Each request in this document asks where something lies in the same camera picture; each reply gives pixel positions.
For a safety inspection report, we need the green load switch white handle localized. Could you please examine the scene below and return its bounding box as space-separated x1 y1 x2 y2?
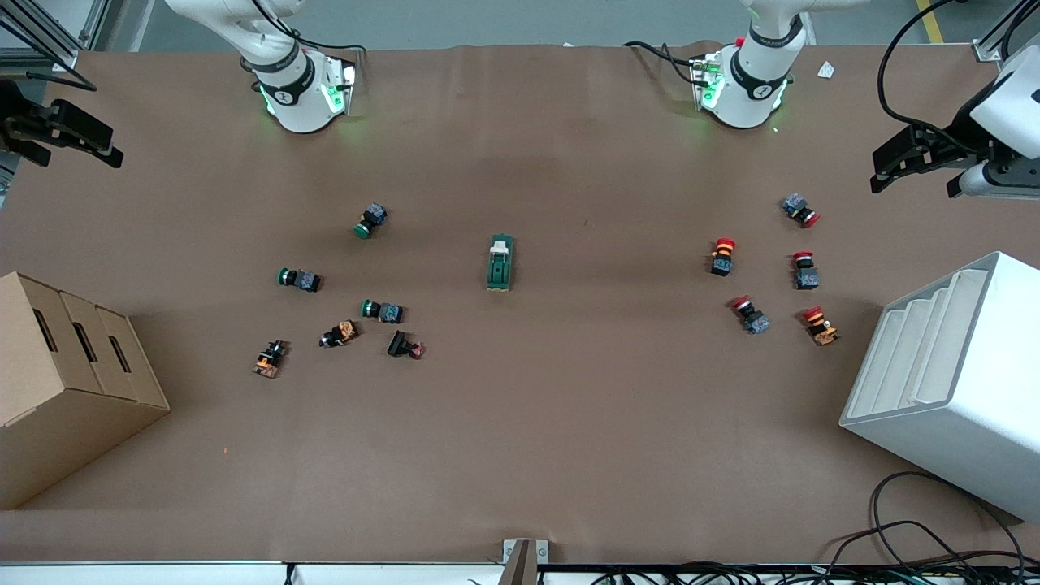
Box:
486 234 516 292

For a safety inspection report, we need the brown cardboard box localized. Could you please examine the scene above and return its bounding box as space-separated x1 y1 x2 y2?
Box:
0 271 171 511

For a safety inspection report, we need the white stepped plastic bin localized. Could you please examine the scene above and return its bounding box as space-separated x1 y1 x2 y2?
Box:
839 250 1040 523

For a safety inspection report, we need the brown table mat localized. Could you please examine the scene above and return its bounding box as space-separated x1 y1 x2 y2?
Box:
0 41 1040 566

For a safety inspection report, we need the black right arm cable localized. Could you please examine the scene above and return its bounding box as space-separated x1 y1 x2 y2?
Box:
0 69 98 90

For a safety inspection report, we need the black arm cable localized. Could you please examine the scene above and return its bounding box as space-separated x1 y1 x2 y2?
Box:
876 0 988 155
0 69 98 90

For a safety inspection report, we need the aluminium frame profile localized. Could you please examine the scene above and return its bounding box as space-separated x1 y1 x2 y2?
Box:
0 0 123 70
971 0 1040 62

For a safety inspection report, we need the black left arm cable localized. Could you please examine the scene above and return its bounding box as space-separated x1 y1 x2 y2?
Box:
876 0 988 155

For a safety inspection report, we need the black base cable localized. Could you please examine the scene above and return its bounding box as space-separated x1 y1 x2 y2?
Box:
252 0 371 56
624 39 716 86

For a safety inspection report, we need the black switch orange block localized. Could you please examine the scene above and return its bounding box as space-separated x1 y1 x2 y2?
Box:
318 319 360 349
252 340 290 379

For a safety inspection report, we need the black looped floor cable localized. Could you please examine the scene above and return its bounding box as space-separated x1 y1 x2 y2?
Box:
825 471 1029 570

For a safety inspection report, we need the white table edge rail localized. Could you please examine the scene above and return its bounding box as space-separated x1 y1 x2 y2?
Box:
0 561 1040 585

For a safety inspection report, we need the grey metal table bracket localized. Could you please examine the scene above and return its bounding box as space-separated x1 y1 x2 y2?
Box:
501 538 549 585

